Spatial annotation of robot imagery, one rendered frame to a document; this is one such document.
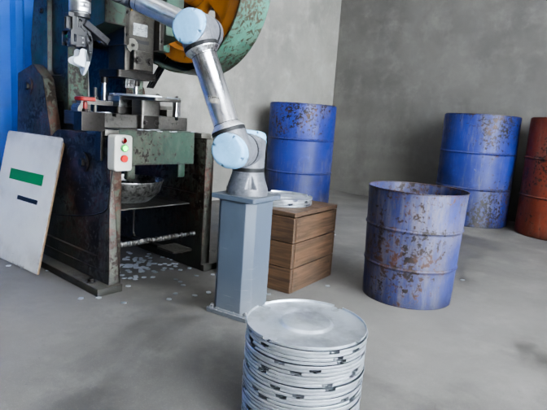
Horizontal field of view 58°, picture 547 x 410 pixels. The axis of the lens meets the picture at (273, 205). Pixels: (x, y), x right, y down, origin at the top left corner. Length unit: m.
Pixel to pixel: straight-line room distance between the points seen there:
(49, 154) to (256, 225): 1.05
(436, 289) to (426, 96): 3.14
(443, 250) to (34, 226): 1.74
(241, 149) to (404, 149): 3.63
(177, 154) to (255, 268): 0.71
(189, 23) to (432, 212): 1.14
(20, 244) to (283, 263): 1.18
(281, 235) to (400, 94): 3.29
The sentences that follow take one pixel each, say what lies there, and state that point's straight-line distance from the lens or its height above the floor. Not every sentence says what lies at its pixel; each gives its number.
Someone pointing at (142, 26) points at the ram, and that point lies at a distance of 2.34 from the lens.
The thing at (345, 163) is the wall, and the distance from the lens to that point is 5.45.
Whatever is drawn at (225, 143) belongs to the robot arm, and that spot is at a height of 0.64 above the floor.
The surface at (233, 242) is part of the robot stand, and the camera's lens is 1.78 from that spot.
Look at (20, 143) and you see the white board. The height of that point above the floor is 0.53.
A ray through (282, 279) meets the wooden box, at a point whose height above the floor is 0.06.
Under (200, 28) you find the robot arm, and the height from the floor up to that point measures 0.99.
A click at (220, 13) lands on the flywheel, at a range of 2.50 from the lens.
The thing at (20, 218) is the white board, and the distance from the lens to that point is 2.52.
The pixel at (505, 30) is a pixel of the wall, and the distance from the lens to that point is 4.89.
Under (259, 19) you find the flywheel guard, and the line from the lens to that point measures 2.40.
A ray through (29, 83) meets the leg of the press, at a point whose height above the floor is 0.81.
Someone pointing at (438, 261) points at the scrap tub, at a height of 0.21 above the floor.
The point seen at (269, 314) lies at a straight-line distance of 1.26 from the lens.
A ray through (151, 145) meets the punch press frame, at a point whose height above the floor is 0.58.
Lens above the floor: 0.72
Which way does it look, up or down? 10 degrees down
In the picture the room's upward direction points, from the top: 4 degrees clockwise
